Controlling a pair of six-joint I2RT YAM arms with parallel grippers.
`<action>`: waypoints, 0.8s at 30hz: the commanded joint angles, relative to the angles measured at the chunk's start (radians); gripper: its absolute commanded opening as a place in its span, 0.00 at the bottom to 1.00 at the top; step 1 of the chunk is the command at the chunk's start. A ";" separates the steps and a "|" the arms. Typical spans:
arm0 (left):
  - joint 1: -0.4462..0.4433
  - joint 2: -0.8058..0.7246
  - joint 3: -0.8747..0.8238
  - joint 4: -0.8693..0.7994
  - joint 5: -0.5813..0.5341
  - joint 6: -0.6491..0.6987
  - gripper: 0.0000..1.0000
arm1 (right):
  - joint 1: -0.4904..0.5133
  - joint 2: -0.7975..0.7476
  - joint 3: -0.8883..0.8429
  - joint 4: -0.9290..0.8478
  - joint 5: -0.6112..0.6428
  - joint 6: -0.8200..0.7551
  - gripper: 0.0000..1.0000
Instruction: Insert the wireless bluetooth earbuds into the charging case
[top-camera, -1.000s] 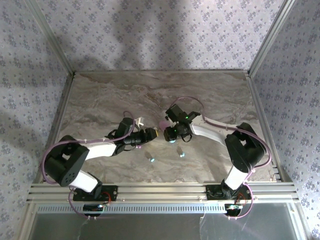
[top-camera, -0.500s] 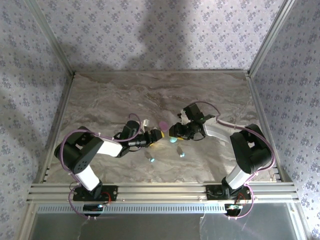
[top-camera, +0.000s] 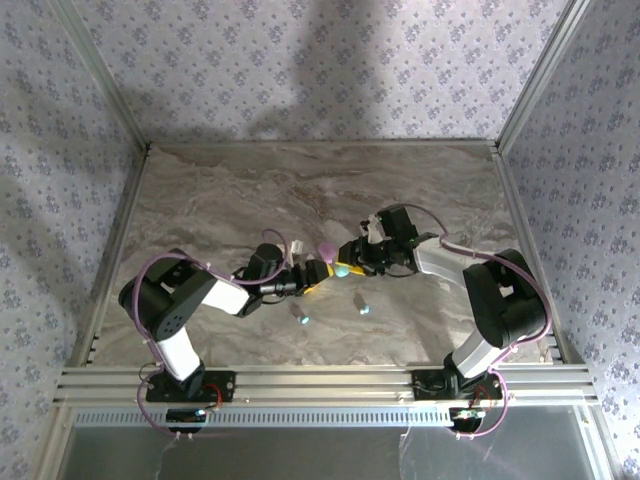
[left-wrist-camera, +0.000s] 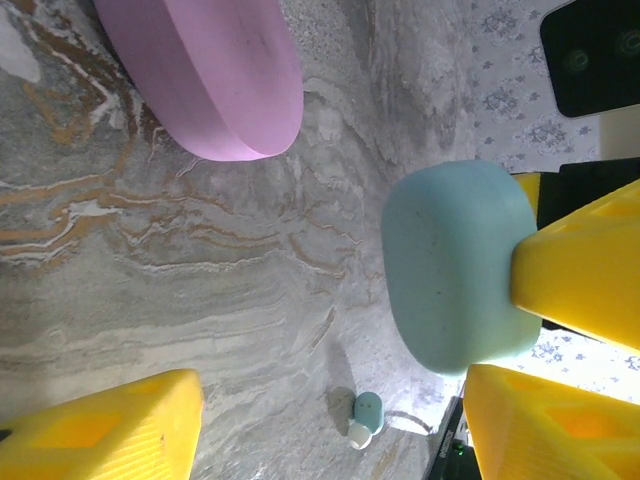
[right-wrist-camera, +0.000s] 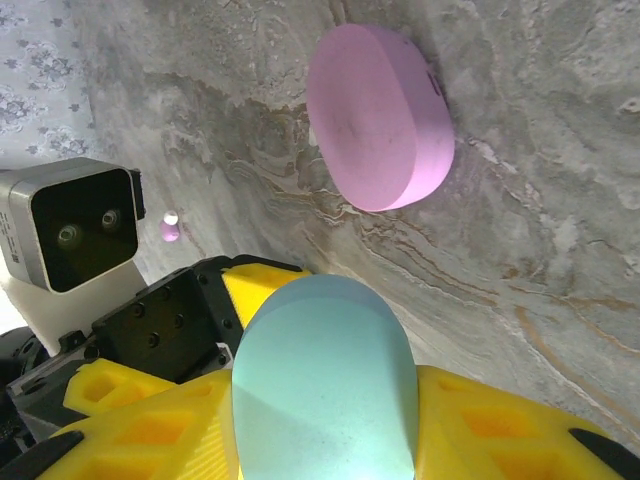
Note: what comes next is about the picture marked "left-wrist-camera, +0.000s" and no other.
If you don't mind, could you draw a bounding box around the pink earbud charging case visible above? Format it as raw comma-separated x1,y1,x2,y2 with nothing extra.
93,0,305,163

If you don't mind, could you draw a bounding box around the blue earbud charging case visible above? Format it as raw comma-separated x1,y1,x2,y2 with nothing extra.
379,159,544,376

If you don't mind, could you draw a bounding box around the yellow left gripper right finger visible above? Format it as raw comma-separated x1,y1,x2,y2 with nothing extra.
463,363,640,480

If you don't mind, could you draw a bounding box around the blue wireless earbud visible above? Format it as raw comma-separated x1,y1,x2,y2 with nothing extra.
346,390,387,451

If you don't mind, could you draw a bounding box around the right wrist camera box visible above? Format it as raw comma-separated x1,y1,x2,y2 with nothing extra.
538,0,640,161

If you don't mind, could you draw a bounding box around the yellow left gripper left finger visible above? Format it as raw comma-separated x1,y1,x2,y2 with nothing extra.
0,368,207,480

